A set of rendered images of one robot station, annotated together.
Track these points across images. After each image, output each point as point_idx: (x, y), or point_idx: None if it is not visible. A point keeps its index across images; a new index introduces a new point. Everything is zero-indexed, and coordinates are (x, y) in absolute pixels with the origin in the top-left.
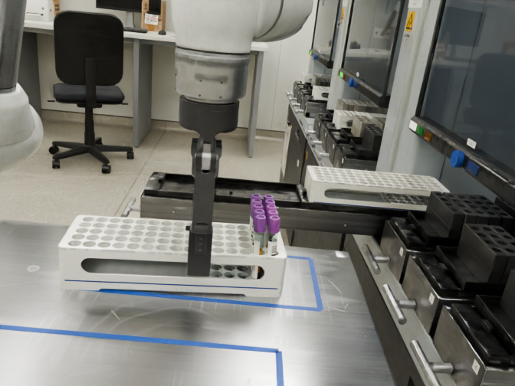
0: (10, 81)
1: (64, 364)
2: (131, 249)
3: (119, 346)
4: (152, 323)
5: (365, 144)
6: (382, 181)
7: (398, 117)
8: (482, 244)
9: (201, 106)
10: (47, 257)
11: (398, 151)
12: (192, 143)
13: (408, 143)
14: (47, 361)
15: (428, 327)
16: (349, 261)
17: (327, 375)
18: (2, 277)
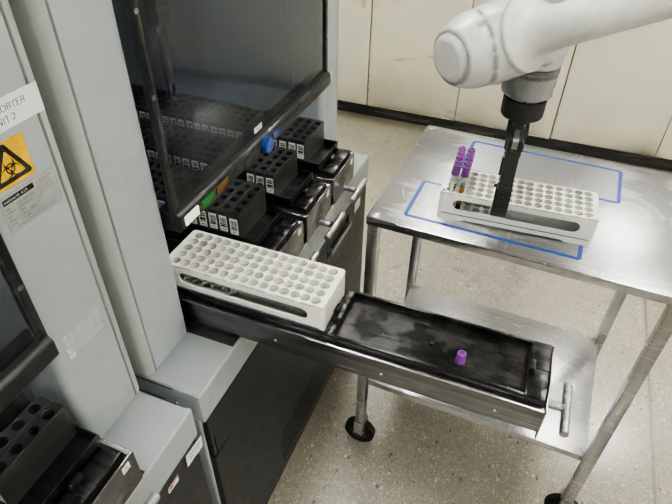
0: None
1: (566, 179)
2: (549, 185)
3: (542, 182)
4: None
5: (38, 468)
6: (254, 257)
7: (104, 294)
8: (288, 161)
9: None
10: (610, 244)
11: (141, 305)
12: (529, 123)
13: (158, 266)
14: (574, 181)
15: (330, 205)
16: (375, 207)
17: (442, 156)
18: (630, 231)
